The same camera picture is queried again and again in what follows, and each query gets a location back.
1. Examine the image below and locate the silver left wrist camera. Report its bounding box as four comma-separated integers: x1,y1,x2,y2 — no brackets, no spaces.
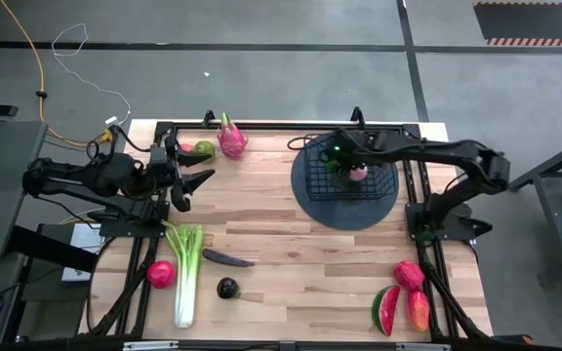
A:
147,144,168,170

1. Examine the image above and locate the thin white cable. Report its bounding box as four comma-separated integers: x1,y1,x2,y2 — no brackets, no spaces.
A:
50,22,133,126

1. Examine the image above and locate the yellow cable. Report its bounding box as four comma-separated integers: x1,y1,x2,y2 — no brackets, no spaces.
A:
0,0,114,147

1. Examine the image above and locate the orange-red oblong fruit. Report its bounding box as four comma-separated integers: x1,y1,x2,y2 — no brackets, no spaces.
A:
406,288,431,333

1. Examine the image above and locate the black mat with hazard stripe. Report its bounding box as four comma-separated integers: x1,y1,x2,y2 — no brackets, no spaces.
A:
472,1,562,48

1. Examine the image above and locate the black wire basket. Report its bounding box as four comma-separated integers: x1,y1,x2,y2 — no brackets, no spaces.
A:
302,134,400,202

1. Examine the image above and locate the white box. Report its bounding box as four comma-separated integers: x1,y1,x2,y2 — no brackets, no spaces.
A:
60,222,107,283

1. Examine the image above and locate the green celery stalk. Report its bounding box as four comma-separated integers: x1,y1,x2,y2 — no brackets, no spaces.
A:
160,219,205,329

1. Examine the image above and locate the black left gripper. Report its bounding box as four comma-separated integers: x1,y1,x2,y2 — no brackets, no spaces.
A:
163,136,217,214

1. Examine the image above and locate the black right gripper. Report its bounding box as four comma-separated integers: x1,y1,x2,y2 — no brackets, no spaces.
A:
322,129,378,192

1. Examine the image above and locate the pink dragon fruit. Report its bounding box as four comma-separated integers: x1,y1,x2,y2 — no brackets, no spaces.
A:
216,111,250,159

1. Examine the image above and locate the pink peach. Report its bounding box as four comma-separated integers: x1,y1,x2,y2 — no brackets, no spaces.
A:
348,164,370,182

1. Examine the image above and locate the round dark mat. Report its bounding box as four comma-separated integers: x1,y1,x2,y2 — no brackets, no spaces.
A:
290,131,400,232

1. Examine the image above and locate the black metal side table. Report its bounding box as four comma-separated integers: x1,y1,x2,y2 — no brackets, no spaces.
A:
507,131,562,287

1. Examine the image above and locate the silver bracket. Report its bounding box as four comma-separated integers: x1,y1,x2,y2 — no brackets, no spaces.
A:
123,340,179,351
397,342,451,351

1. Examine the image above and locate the red apple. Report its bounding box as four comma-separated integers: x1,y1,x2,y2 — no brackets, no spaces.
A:
145,259,178,290

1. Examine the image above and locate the long purple eggplant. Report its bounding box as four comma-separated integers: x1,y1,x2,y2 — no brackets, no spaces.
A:
201,248,257,269

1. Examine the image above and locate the red lumpy fruit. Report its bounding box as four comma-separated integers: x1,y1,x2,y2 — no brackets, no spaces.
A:
392,260,426,292

